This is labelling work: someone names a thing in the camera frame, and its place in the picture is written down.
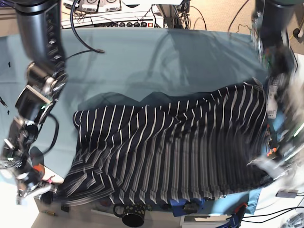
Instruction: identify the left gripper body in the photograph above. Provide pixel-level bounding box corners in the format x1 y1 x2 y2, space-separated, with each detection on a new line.
248 147 304 181

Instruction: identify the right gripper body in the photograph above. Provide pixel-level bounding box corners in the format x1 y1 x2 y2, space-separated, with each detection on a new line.
14 166 57 198

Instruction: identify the navy white striped t-shirt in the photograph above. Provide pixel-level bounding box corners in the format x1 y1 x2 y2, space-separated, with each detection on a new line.
56 79 271 205

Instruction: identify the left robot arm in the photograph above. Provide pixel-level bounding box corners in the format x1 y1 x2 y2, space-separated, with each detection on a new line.
251 0 304 180

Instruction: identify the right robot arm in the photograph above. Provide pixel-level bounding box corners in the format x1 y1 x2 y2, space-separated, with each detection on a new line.
0 0 68 204

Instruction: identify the orange labelled bottle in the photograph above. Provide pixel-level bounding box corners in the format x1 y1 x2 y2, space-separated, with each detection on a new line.
33 164 45 179

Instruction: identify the orange black utility knife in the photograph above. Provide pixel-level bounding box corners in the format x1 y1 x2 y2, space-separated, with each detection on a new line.
265 123 278 159

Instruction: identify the grey flat device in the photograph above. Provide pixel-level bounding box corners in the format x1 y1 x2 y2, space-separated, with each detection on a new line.
275 190 298 199

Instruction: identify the green yellow battery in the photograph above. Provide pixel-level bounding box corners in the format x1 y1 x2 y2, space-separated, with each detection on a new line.
44 211 56 217

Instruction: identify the black remote control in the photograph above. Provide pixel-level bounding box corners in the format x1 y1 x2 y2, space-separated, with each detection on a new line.
60 205 70 213

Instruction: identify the grey blister package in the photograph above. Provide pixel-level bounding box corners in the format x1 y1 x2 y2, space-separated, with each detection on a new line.
267 75 281 119

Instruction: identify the black mug yellow pattern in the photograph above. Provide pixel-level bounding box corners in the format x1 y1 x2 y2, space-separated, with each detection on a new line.
113 203 146 228

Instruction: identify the blue box with knob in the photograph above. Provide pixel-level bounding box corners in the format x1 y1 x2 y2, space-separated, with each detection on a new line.
170 198 205 217

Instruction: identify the teal table cloth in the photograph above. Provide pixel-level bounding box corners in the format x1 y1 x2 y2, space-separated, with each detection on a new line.
0 27 295 216

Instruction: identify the white power strip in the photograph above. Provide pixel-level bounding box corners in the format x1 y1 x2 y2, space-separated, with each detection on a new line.
94 20 161 28

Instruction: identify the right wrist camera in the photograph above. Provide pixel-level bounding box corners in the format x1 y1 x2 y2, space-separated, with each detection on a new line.
16 193 25 205

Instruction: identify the blue handled tool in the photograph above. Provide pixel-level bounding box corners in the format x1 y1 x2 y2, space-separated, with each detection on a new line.
217 203 247 228

